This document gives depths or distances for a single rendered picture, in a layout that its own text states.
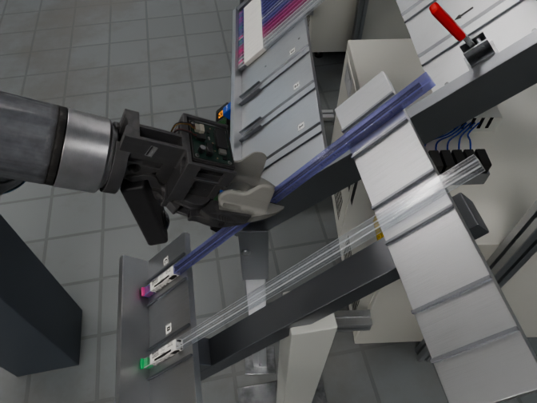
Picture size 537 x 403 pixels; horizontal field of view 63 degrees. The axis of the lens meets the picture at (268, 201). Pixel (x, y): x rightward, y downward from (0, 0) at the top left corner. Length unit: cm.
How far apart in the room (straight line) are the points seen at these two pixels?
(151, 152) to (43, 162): 9
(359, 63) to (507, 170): 48
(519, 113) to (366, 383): 85
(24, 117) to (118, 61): 204
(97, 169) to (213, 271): 115
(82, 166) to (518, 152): 96
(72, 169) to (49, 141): 3
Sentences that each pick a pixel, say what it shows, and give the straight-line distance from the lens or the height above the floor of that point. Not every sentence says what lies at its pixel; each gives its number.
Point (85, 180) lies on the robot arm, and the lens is 43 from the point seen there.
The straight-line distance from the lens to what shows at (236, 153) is 86.
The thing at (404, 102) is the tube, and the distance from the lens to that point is 47.
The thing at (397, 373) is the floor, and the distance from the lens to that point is 146.
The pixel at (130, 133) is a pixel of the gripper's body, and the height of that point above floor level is 108.
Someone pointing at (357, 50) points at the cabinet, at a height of 62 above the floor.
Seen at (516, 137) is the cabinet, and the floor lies 62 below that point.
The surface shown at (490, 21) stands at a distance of 68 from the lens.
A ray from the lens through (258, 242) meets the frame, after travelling 74.
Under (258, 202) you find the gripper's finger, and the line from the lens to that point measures 50.
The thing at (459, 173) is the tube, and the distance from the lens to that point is 41.
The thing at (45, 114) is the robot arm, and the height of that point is 110.
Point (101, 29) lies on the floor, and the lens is 273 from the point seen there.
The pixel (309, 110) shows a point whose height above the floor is 84.
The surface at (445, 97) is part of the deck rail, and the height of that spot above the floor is 99.
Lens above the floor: 136
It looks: 53 degrees down
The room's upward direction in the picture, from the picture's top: straight up
